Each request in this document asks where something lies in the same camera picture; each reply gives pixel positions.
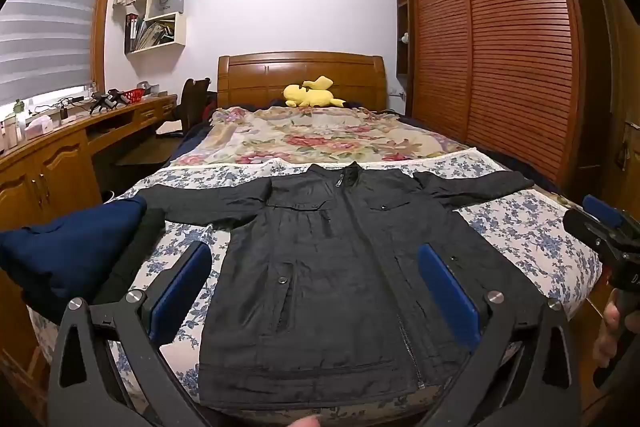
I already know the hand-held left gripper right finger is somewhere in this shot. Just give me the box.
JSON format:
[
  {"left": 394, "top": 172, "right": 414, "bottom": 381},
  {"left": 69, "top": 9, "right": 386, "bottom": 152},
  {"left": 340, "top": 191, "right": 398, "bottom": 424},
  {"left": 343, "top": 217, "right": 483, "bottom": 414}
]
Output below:
[{"left": 417, "top": 243, "right": 586, "bottom": 427}]

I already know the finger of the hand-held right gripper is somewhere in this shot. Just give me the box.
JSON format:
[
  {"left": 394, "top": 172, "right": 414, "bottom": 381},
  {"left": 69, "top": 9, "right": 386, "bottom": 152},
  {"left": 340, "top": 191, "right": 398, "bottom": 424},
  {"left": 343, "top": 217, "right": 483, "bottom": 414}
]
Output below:
[
  {"left": 581, "top": 194, "right": 626, "bottom": 230},
  {"left": 562, "top": 207, "right": 618, "bottom": 258}
]

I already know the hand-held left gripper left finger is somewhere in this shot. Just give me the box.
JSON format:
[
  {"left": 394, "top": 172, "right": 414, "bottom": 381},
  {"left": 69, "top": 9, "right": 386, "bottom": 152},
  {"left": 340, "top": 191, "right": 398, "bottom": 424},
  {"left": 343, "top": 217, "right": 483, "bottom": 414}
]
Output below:
[{"left": 47, "top": 241, "right": 213, "bottom": 427}]

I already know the black jacket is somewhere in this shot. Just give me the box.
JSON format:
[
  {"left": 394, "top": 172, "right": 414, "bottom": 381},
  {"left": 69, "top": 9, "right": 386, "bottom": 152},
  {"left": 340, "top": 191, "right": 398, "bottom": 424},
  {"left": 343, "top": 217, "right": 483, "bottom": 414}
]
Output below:
[{"left": 135, "top": 161, "right": 548, "bottom": 413}]

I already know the person's right hand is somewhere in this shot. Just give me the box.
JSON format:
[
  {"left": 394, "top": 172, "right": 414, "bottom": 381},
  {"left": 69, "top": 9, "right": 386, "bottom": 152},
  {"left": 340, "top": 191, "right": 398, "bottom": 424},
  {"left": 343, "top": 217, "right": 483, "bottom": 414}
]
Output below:
[{"left": 591, "top": 299, "right": 626, "bottom": 370}]

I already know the blue floral bed sheet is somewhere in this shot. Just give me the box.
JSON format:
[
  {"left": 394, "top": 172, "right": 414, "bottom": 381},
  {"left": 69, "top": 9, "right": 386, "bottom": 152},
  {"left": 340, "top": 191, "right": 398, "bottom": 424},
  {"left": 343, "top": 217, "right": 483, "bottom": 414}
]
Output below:
[{"left": 27, "top": 154, "right": 603, "bottom": 427}]

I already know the black folded cloth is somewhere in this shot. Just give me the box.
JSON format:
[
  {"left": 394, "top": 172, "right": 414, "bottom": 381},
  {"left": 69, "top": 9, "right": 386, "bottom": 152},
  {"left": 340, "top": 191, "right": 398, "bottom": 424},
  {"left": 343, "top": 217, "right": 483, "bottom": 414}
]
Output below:
[{"left": 95, "top": 207, "right": 166, "bottom": 308}]

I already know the navy folded cloth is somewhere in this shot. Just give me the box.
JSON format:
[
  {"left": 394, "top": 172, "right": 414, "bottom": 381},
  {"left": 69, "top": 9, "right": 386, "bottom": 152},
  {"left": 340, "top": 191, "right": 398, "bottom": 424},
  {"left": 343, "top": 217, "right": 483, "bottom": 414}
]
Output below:
[{"left": 0, "top": 196, "right": 148, "bottom": 325}]

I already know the wooden door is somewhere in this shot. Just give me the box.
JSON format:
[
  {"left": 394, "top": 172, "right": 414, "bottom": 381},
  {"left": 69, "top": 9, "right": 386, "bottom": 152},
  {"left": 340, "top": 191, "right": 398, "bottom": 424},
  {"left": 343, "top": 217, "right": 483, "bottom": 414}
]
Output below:
[{"left": 590, "top": 0, "right": 640, "bottom": 212}]

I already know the wooden desk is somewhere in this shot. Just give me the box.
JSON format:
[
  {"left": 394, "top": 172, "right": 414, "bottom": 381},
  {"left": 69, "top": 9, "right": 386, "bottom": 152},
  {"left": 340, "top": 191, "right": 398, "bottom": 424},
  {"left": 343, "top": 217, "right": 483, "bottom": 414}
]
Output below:
[{"left": 0, "top": 93, "right": 180, "bottom": 427}]

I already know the dark wooden chair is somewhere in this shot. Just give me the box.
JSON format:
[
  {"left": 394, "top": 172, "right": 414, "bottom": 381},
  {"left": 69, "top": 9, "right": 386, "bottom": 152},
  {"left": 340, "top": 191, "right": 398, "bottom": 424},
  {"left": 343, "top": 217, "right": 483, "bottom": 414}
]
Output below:
[{"left": 172, "top": 78, "right": 212, "bottom": 132}]

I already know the red floral blanket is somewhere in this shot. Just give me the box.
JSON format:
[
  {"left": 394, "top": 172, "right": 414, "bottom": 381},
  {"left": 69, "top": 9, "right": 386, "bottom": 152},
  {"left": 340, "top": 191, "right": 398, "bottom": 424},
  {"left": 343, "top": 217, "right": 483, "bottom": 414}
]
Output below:
[{"left": 170, "top": 106, "right": 471, "bottom": 168}]

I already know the wooden louvred wardrobe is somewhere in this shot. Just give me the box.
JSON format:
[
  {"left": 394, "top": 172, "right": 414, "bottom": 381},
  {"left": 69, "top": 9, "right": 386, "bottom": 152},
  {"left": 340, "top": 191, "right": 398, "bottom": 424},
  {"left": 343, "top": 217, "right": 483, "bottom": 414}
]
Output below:
[{"left": 394, "top": 0, "right": 608, "bottom": 192}]

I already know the black gadget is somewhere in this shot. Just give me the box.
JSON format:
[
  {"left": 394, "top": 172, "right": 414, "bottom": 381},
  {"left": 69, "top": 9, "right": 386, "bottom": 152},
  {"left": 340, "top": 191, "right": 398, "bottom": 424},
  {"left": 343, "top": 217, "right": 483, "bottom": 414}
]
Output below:
[{"left": 89, "top": 89, "right": 126, "bottom": 114}]

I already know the pink tissue box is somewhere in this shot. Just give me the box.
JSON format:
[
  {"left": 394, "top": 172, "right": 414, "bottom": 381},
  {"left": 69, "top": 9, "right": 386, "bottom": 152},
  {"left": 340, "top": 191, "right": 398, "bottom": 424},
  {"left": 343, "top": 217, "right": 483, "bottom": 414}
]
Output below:
[{"left": 25, "top": 116, "right": 53, "bottom": 138}]

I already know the wooden headboard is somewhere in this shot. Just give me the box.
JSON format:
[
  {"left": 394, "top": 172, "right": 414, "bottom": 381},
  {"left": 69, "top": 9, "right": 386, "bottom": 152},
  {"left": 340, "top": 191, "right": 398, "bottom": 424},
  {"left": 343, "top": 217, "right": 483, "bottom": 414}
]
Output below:
[{"left": 217, "top": 52, "right": 388, "bottom": 112}]

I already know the yellow plush toy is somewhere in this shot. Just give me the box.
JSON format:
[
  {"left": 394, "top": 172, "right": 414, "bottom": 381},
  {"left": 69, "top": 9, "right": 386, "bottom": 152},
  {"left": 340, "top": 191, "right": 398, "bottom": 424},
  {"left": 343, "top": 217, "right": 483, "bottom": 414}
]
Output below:
[{"left": 283, "top": 76, "right": 346, "bottom": 108}]

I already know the row of books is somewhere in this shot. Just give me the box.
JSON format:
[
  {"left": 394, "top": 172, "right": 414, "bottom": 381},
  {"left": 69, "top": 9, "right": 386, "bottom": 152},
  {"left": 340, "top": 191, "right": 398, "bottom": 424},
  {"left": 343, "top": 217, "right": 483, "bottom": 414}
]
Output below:
[{"left": 125, "top": 13, "right": 176, "bottom": 52}]

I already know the grey window blind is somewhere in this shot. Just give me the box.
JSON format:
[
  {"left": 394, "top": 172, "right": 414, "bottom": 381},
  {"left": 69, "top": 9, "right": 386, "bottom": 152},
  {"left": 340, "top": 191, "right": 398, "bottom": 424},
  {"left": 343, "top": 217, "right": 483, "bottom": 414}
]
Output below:
[{"left": 0, "top": 0, "right": 113, "bottom": 108}]

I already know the white wall shelf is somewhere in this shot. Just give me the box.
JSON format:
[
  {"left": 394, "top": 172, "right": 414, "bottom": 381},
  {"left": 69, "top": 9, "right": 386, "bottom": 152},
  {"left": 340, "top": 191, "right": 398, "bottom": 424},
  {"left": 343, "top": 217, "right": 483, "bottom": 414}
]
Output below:
[{"left": 112, "top": 0, "right": 192, "bottom": 55}]

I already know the wooden window frame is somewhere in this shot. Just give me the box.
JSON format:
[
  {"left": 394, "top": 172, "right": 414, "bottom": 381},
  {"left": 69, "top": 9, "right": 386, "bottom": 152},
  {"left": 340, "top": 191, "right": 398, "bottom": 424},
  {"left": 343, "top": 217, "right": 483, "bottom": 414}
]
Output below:
[{"left": 0, "top": 0, "right": 126, "bottom": 118}]

